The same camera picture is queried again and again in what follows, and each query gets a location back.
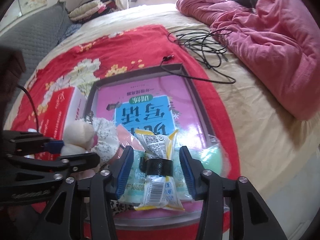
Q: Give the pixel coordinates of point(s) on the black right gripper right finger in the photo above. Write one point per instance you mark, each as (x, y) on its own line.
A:
(250, 216)

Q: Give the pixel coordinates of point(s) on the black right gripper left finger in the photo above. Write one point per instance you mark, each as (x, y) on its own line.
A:
(62, 217)

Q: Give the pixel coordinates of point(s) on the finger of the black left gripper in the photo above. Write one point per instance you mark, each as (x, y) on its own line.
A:
(69, 163)
(26, 143)

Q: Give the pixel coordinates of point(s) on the leopard print scrunchie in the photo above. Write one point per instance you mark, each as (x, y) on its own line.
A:
(117, 207)

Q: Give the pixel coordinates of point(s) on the green tissue pack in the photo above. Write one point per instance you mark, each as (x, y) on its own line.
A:
(138, 182)

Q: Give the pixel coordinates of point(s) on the white floral scrunchie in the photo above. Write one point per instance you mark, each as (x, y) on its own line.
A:
(106, 141)

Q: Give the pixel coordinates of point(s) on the snack bag with black band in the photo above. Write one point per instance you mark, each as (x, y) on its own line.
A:
(157, 162)

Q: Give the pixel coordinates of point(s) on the cream teddy bear plush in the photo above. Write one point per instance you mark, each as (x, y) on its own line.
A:
(78, 138)

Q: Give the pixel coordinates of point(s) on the red tissue box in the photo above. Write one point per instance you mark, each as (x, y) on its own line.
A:
(65, 106)

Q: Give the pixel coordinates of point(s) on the cream bed sheet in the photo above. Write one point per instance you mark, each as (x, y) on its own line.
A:
(278, 153)

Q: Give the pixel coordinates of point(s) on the red floral blanket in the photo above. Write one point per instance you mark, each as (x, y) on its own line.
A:
(132, 50)

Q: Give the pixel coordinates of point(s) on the grey quilted headboard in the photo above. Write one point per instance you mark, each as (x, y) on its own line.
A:
(25, 45)

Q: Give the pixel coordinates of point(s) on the grey tray with pink book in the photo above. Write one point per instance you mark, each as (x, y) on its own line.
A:
(159, 100)

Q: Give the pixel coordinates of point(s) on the folded clothes pile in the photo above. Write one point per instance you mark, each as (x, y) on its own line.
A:
(91, 10)

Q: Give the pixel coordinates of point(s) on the pink quilt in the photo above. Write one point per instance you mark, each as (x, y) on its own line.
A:
(278, 41)

